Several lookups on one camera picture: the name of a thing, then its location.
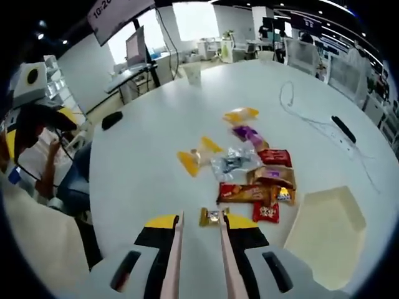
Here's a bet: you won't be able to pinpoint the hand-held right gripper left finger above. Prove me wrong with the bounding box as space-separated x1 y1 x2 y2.
77 214 181 299

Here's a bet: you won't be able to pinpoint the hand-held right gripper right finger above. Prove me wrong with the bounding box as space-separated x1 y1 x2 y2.
224 214 352 299

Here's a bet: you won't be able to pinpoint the pink food tongs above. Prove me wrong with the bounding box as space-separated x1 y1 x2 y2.
159 210 248 299

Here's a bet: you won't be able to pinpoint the red white-print food packet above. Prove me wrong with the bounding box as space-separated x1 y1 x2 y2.
252 201 281 224

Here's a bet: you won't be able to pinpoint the small gold food packet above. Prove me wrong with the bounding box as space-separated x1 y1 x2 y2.
198 207 231 227

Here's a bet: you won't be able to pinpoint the long red-brown food packet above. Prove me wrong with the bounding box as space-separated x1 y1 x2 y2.
216 183 272 205

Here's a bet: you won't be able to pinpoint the small gold candy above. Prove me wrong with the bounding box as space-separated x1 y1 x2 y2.
273 186 296 206

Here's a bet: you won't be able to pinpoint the cream rectangular container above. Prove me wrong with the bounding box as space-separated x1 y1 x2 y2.
282 185 368 289

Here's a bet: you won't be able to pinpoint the clear silver food packet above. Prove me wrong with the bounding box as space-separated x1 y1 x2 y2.
210 146 264 183

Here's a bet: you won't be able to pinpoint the red food bar packet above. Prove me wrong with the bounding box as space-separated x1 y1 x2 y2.
257 148 293 168

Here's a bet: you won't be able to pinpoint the yellow-ended clear food packet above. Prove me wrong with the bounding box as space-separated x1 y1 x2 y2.
222 107 260 125
176 135 224 178

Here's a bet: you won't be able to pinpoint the purple food packet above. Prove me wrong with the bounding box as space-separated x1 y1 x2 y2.
231 123 269 150

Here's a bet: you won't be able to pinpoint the white storage shelf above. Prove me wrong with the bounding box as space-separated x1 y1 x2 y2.
42 55 85 125

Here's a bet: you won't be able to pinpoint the black oval pouch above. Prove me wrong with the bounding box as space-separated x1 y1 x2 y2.
101 111 124 130

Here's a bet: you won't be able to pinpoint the blue office chair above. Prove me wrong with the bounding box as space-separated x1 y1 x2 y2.
57 141 94 219

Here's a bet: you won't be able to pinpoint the desktop monitor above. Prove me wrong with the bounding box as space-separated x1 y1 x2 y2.
125 26 148 69

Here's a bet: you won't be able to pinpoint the black screen stand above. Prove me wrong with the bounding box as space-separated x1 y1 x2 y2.
133 17 161 88

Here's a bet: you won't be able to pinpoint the large display screen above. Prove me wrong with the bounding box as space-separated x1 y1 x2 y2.
86 0 156 47

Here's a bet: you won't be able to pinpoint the black oblong device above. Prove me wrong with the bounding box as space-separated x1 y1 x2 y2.
330 115 357 144

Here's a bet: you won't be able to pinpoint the white power strip with cable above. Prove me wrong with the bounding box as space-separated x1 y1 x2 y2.
279 80 383 194

